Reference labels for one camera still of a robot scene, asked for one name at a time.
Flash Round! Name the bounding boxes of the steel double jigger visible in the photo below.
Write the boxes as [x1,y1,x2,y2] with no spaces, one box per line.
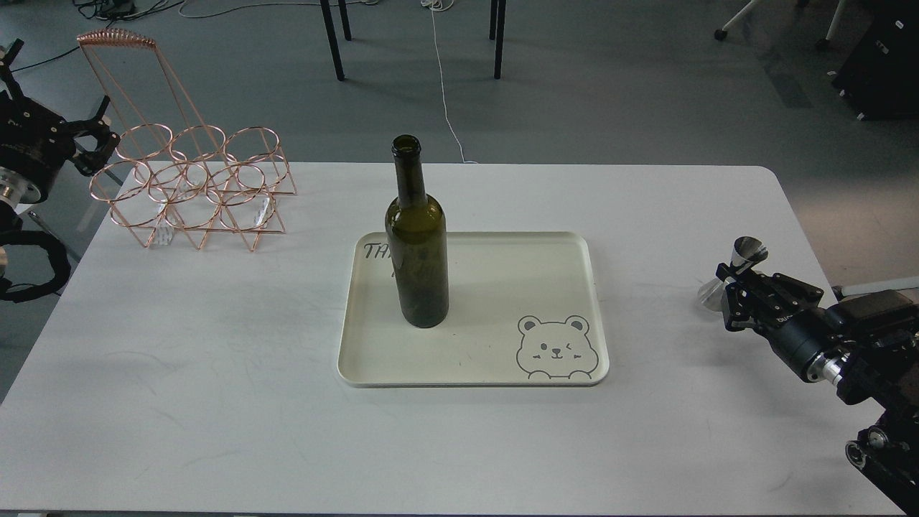
[698,236,768,312]

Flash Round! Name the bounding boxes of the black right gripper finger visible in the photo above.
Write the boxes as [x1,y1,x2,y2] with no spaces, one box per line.
[717,253,768,284]
[723,284,755,332]

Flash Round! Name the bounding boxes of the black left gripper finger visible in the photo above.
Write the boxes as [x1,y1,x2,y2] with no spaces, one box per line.
[66,95,112,144]
[71,132,121,177]

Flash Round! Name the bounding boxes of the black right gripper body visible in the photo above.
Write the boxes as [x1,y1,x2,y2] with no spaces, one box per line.
[746,272,839,381]

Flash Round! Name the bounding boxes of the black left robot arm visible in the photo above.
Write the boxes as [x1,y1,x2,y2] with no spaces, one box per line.
[1,92,121,302]

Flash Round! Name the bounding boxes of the black table legs left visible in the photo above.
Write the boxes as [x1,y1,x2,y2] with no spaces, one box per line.
[319,0,353,82]

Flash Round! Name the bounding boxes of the cream tray with bear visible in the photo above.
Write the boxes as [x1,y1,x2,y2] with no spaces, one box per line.
[337,232,610,388]

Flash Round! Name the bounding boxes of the dark green wine bottle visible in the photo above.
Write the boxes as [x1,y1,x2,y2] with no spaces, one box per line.
[384,134,449,328]

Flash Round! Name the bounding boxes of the white chair base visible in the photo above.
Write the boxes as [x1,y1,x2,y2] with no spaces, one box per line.
[712,1,851,52]

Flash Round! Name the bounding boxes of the copper wire bottle rack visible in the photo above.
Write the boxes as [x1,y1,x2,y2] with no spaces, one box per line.
[78,27,298,251]

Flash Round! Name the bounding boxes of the black table legs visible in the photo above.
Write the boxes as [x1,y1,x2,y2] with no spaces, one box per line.
[488,0,508,80]
[319,0,353,82]

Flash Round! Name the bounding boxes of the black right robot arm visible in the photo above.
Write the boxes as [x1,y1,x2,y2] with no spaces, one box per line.
[716,259,918,516]

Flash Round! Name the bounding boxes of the black floor cables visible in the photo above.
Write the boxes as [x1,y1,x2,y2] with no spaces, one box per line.
[0,0,187,73]

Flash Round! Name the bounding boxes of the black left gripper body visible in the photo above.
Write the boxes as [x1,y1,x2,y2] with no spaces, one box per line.
[1,97,75,203]

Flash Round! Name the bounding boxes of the white floor cable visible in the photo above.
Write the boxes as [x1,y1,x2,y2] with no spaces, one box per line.
[419,0,480,165]

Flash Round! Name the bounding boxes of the black table legs right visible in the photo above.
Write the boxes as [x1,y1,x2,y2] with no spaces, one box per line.
[488,0,508,80]

